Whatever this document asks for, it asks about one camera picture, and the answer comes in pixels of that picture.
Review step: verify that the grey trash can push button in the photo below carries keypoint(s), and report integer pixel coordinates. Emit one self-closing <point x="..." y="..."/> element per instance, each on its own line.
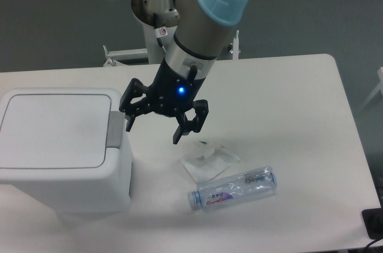
<point x="115" y="129"/>

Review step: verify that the clear plastic water bottle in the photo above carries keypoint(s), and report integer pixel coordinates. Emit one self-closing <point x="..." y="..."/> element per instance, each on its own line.
<point x="232" y="190"/>

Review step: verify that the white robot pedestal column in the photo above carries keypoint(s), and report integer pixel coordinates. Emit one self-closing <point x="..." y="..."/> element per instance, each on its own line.
<point x="149" y="43"/>

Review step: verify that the white plastic trash can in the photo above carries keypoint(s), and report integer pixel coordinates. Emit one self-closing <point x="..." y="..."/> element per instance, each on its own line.
<point x="53" y="148"/>

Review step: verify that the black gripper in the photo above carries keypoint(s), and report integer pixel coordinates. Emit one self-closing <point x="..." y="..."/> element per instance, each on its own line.
<point x="170" y="94"/>

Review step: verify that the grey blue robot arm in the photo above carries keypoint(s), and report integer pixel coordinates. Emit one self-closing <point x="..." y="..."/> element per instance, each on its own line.
<point x="202" y="28"/>

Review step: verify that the white metal base frame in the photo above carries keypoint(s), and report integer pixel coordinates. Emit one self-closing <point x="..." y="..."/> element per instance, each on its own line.
<point x="140" y="56"/>

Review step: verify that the black device at table edge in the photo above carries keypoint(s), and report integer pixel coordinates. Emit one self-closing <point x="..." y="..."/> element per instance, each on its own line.
<point x="373" y="222"/>

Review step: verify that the white crumpled tissue packet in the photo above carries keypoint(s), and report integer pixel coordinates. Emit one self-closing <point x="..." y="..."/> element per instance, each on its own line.
<point x="207" y="160"/>

